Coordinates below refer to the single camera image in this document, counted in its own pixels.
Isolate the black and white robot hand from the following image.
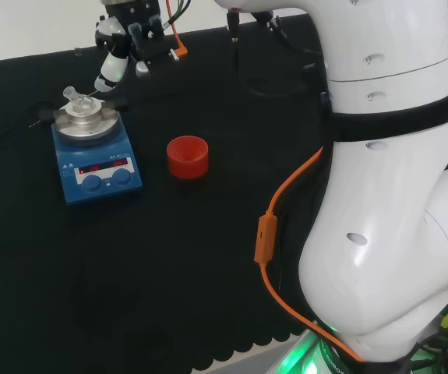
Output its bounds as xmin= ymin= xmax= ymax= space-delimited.
xmin=93 ymin=0 xmax=166 ymax=94

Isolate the heater with blue base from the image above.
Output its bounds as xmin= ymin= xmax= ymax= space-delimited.
xmin=51 ymin=104 xmax=143 ymax=206

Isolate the clear round-bottom glass flask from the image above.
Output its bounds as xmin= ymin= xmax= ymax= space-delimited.
xmin=62 ymin=86 xmax=102 ymax=116

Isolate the red ribbed plastic cup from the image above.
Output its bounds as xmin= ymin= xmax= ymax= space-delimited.
xmin=166 ymin=135 xmax=210 ymax=180

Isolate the black bench cloth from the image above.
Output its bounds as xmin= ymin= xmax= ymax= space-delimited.
xmin=0 ymin=13 xmax=448 ymax=374

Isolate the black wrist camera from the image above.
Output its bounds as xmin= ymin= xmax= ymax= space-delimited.
xmin=128 ymin=21 xmax=189 ymax=81

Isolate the green cable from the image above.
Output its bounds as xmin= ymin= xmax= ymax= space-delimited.
xmin=168 ymin=0 xmax=192 ymax=25

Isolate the black heater power cable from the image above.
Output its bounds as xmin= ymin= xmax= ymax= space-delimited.
xmin=0 ymin=100 xmax=55 ymax=148

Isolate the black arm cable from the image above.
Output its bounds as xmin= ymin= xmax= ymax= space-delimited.
xmin=223 ymin=9 xmax=328 ymax=99

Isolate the orange cable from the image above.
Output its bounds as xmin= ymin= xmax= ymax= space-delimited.
xmin=164 ymin=0 xmax=364 ymax=362

